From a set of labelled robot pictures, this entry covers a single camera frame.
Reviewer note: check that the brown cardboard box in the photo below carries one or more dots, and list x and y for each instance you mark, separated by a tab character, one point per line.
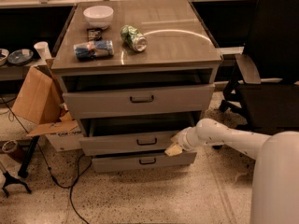
39	102

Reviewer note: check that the grey bottom drawer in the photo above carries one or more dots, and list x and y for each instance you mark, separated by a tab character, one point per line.
144	160

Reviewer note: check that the white paper cup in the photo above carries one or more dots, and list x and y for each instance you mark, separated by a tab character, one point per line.
43	50

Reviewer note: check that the grey drawer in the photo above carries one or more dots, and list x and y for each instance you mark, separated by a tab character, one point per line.
132	134
144	160
99	104

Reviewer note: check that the white bowl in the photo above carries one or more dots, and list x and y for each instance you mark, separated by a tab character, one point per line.
99	16

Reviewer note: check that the black office chair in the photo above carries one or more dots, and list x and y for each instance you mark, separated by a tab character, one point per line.
264	87

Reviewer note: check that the small dark snack packet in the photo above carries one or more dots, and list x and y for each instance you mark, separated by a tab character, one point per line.
94	34

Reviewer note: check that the grey top drawer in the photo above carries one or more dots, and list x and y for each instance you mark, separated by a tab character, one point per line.
99	104

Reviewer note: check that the grey drawer cabinet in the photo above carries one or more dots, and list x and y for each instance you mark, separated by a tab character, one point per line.
179	52

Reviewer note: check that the small bowl at left edge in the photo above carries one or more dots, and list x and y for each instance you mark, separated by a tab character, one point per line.
3	56

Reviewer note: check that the white printed cardboard box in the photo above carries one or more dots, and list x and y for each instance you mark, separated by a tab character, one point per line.
65	141

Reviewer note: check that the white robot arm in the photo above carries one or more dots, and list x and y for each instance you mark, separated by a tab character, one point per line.
275	185

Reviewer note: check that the black tripod stand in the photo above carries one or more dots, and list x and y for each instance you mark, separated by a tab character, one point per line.
11	180

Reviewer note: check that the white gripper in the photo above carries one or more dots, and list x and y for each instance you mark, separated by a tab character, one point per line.
184	139

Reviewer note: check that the green soda can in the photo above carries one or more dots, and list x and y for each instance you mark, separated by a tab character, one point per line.
133	38

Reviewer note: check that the blue plate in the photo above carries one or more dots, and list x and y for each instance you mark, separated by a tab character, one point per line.
20	57

